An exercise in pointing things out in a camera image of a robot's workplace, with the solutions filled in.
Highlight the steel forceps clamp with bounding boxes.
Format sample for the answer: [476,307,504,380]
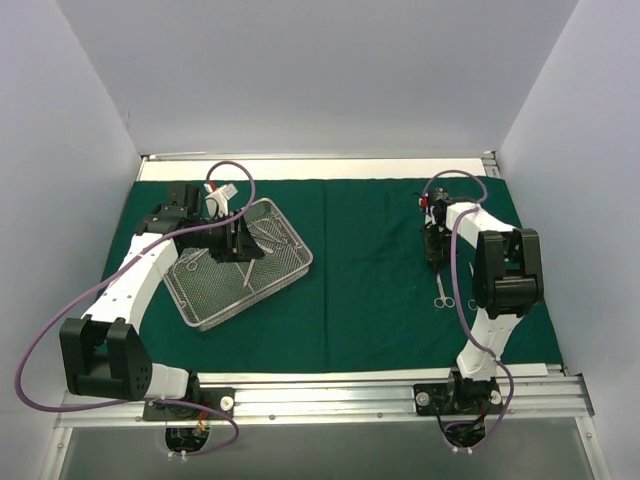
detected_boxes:
[433,272,455,309]

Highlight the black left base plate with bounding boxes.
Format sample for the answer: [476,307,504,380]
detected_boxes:
[142,384,235,422]

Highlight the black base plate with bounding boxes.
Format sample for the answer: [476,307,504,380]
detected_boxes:
[142,384,235,422]
[412,371,503,417]

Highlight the steel tweezers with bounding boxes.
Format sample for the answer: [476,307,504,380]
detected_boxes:
[249,220,288,251]

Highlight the steel needle holder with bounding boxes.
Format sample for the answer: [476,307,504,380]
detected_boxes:
[467,262,477,311]

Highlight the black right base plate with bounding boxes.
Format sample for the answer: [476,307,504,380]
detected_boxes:
[412,371,503,417]

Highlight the aluminium front rail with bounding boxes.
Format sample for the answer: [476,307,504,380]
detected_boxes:
[53,374,596,429]

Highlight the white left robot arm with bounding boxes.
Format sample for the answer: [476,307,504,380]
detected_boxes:
[59,182,264,419]

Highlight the steel surgical scissors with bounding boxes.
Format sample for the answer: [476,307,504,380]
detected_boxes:
[176,249,208,272]

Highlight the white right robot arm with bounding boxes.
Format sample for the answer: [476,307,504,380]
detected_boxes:
[420,187,544,413]

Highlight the steel scalpel handle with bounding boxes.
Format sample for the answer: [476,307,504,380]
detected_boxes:
[243,259,256,288]

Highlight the green surgical drape cloth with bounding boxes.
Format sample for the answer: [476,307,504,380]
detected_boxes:
[99,175,565,375]

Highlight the steel mesh instrument tray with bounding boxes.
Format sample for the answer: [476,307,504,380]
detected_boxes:
[164,198,313,331]

